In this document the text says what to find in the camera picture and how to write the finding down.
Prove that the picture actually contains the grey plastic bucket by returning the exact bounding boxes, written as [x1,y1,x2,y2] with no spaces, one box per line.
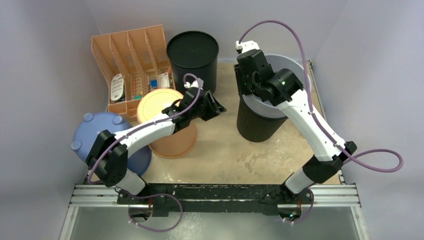
[241,54,306,119]

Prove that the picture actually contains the black ribbed bin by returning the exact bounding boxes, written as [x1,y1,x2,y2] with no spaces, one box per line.
[236,98,288,143]

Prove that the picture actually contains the dark navy cylindrical bin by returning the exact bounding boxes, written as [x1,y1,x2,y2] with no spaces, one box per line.
[166,30,219,94]

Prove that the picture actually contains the orange plastic bucket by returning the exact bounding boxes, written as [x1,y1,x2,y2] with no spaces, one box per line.
[136,88,198,158]

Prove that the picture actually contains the large blue plastic bucket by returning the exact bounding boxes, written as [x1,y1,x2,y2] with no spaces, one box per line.
[70,111,153,178]

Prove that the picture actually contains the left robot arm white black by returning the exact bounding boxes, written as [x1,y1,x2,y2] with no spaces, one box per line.
[85,87,227,205]

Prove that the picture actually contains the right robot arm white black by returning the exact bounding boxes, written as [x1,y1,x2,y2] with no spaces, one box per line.
[234,49,357,204]

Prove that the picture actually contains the small boxes in organizer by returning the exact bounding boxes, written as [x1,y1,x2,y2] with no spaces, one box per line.
[129,71,175,100]

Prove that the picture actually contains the orange plastic file organizer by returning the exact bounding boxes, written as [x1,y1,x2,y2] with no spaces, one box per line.
[91,25,172,122]

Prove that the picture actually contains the white oval package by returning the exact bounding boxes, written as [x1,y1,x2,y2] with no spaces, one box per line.
[109,73,125,102]

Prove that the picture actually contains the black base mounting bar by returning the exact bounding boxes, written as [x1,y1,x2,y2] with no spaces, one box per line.
[117,183,314,218]

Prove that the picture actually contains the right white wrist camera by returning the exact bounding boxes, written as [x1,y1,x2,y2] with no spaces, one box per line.
[235,40,260,54]

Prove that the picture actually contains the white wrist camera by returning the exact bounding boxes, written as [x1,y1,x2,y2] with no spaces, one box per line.
[235,40,260,54]
[183,78,204,90]

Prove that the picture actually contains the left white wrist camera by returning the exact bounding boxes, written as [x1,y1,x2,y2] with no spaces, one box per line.
[183,78,204,90]

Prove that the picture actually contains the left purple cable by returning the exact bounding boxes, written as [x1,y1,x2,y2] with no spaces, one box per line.
[86,73,202,232]

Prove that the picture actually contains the aluminium frame rail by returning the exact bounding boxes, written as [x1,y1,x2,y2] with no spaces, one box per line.
[69,184,361,207]

